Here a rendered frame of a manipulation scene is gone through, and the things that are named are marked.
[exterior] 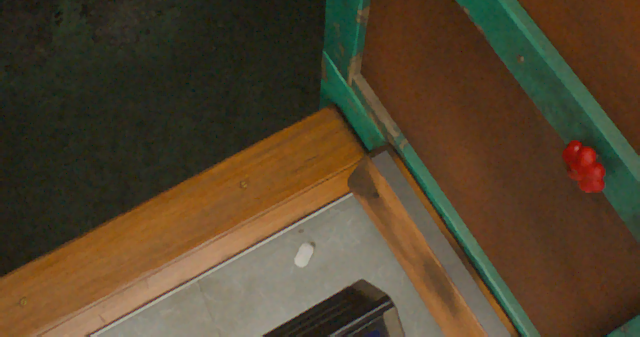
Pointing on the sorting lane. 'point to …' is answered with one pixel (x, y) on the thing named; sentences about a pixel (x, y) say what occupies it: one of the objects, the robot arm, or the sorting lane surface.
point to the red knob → (584, 166)
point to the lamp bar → (346, 316)
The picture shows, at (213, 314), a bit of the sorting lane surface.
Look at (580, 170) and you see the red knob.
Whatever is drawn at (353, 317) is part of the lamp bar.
